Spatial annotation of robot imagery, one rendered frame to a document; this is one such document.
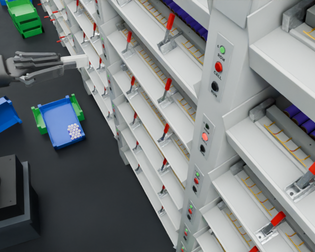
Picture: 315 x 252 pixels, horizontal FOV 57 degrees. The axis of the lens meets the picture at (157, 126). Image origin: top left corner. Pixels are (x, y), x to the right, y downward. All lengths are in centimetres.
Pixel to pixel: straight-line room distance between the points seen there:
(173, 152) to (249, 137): 46
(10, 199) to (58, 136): 70
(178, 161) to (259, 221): 37
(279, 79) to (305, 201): 20
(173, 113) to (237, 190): 28
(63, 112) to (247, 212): 157
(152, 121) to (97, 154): 87
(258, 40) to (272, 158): 20
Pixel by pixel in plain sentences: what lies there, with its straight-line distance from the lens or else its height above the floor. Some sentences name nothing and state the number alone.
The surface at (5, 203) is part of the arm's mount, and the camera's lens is 139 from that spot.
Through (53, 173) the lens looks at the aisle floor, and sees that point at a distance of 186.
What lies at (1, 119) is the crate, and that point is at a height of 5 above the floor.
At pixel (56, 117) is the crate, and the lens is 203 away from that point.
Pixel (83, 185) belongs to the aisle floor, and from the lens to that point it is 177.
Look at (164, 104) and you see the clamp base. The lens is 84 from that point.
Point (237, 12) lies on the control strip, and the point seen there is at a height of 130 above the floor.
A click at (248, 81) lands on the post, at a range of 50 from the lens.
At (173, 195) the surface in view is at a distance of 111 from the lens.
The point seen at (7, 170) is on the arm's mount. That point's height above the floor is 38.
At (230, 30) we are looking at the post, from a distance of 47.
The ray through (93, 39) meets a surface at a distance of 148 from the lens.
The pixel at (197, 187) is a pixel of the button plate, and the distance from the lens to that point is 81.
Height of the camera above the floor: 150
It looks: 49 degrees down
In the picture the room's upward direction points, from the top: straight up
